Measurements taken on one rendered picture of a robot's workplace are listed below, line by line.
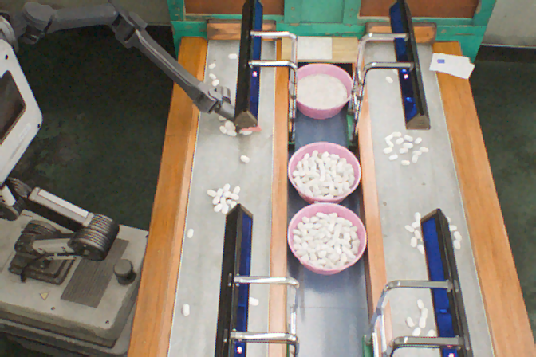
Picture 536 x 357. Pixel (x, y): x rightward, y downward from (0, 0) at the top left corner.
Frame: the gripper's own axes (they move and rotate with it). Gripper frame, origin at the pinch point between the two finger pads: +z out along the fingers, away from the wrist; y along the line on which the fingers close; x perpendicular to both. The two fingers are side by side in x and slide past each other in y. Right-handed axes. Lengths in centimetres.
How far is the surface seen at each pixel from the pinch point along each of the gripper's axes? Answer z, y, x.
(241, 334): -24, -98, -27
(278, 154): 5.6, -13.0, -5.5
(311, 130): 21.5, 7.3, -7.2
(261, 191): 2.5, -28.7, 0.3
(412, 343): 8, -99, -53
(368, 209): 30, -37, -26
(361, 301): 33, -68, -17
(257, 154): 0.9, -11.5, 1.6
